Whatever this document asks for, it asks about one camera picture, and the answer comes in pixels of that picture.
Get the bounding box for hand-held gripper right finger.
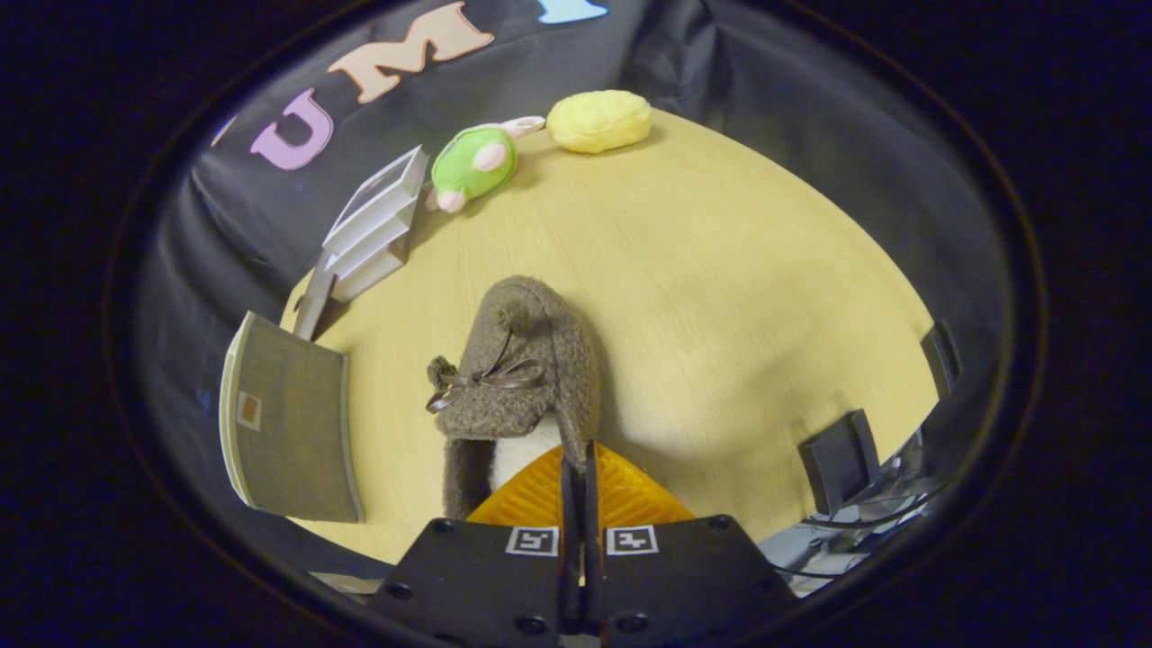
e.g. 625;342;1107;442
585;440;798;648

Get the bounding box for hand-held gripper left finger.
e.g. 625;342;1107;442
373;441;584;648

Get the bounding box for brown fleece shoe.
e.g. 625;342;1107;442
425;274;602;521

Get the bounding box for grey fabric storage box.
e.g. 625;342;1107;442
219;310;365;525

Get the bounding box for brown book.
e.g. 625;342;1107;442
292;252;339;342

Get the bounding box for white portrait cover book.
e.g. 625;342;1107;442
322;146;430;258

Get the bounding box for green plush toy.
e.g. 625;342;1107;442
425;115;547;214

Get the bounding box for black backdrop cloth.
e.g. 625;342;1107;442
135;0;1000;577

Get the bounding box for yellow plush toy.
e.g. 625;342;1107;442
546;89;653;155

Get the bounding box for black cables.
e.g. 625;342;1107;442
765;450;941;590

